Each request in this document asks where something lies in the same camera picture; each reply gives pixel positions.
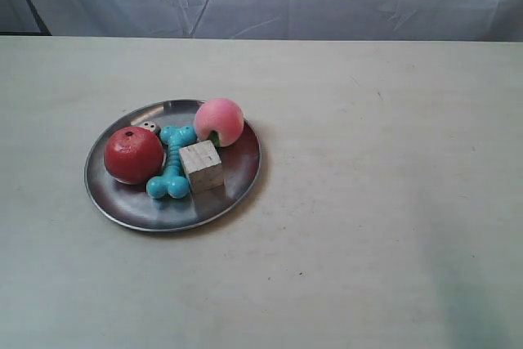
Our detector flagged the pink toy peach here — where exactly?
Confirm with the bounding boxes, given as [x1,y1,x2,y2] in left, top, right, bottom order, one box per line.
[194,98,244,147]

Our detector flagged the white wooden cube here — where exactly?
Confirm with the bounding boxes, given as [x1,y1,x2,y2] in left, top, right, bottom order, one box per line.
[179,141,224,194]

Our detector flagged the turquoise toy bone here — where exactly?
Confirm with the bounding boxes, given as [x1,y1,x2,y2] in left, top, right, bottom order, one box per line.
[146,125,197,199]

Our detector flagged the small wooden die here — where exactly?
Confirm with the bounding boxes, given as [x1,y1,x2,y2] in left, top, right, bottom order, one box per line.
[139,121,161,135]

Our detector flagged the red toy apple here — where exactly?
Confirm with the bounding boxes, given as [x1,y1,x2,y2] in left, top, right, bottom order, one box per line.
[104,126,164,185]

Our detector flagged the round metal plate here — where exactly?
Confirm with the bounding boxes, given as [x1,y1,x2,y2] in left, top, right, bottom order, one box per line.
[84,99,262,232]

